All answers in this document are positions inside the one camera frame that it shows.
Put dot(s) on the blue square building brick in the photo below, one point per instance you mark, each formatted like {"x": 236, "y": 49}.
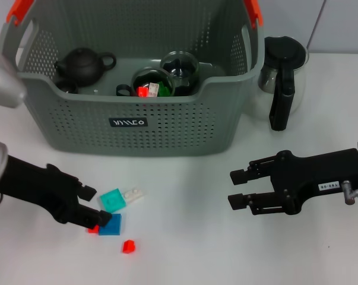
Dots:
{"x": 113, "y": 227}

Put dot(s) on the grey perforated storage basket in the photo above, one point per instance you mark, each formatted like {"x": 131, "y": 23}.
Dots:
{"x": 167, "y": 127}

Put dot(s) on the black clay teapot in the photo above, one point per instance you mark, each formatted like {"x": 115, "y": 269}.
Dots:
{"x": 80, "y": 66}

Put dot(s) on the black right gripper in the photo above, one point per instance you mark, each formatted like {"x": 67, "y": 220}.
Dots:
{"x": 321, "y": 172}

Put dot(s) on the small black clay teacup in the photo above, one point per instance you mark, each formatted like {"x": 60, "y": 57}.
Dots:
{"x": 67, "y": 86}

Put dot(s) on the green building brick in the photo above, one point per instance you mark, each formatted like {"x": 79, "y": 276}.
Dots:
{"x": 164, "y": 90}

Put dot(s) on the white building brick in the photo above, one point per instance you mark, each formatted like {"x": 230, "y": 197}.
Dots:
{"x": 134, "y": 195}
{"x": 152, "y": 89}

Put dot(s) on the small orange sloped brick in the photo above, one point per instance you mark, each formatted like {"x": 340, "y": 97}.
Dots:
{"x": 129, "y": 247}

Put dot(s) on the large orange sloped brick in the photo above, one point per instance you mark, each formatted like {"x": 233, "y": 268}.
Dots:
{"x": 142, "y": 91}

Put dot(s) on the teal square building brick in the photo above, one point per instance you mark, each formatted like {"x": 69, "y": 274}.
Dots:
{"x": 112, "y": 200}

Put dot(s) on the small orange square brick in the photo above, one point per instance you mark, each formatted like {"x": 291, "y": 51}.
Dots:
{"x": 92, "y": 230}

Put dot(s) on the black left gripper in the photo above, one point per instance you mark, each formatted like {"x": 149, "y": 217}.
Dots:
{"x": 39, "y": 187}

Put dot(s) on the glass carafe black lid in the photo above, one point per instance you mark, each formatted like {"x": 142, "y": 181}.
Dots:
{"x": 285, "y": 53}

